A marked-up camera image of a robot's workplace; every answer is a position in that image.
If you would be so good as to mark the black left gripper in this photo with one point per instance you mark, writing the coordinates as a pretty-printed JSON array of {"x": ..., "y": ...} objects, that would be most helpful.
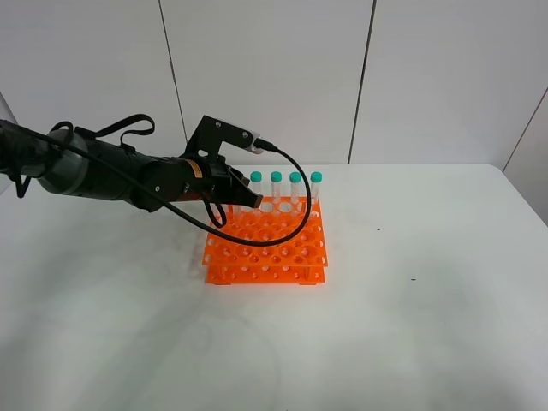
[{"x": 216, "y": 182}]

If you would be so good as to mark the row test tube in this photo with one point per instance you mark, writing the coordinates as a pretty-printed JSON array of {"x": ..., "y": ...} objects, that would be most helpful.
[
  {"x": 256, "y": 187},
  {"x": 295, "y": 183},
  {"x": 276, "y": 184},
  {"x": 315, "y": 178}
]

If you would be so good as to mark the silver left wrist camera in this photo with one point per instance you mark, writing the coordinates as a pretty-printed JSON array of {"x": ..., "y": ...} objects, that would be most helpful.
[{"x": 211, "y": 133}]

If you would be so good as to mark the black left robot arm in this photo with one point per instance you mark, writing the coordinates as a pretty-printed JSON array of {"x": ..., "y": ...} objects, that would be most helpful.
[{"x": 78, "y": 162}]

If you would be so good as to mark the orange test tube rack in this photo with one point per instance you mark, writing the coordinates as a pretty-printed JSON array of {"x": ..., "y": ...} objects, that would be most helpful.
[{"x": 301, "y": 260}]

